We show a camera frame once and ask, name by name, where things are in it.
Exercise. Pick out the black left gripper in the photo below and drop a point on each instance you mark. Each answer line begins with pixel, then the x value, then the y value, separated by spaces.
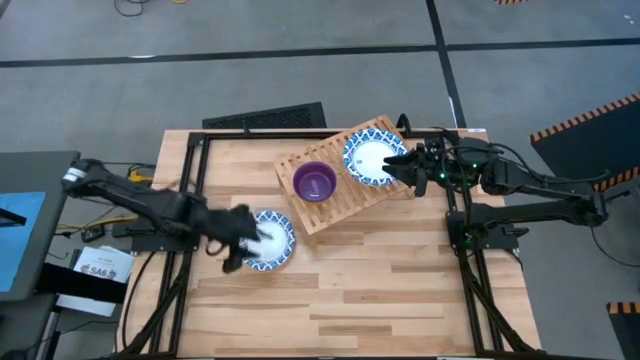
pixel 225 225

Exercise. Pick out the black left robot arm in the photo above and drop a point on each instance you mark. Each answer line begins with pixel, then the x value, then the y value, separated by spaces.
pixel 125 195

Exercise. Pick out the blue patterned paper bowl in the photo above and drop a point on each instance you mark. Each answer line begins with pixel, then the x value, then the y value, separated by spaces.
pixel 277 245
pixel 367 155

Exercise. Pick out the blue sheet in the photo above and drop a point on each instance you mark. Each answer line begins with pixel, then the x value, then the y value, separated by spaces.
pixel 25 245

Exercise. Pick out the white printed paper sheet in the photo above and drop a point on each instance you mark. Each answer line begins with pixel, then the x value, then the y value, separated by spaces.
pixel 102 262

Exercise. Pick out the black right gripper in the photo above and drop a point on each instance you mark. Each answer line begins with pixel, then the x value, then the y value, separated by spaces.
pixel 432 162

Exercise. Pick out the wooden slatted shelf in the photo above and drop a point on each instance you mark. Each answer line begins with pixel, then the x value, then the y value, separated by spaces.
pixel 345 210

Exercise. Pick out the purple plastic bowl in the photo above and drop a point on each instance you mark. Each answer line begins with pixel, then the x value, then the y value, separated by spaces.
pixel 315 182

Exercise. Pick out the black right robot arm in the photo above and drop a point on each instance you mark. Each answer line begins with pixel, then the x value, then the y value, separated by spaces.
pixel 540 185

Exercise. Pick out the black hazard-striped panel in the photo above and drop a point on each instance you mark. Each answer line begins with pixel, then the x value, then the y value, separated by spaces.
pixel 627 335
pixel 510 1
pixel 590 135

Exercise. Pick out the black power adapter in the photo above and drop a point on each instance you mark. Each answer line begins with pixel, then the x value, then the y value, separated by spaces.
pixel 93 234

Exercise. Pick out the black keyboard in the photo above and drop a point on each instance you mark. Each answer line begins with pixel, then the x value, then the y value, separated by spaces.
pixel 265 117

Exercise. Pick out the grey desk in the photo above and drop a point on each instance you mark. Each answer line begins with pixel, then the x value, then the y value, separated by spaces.
pixel 45 210

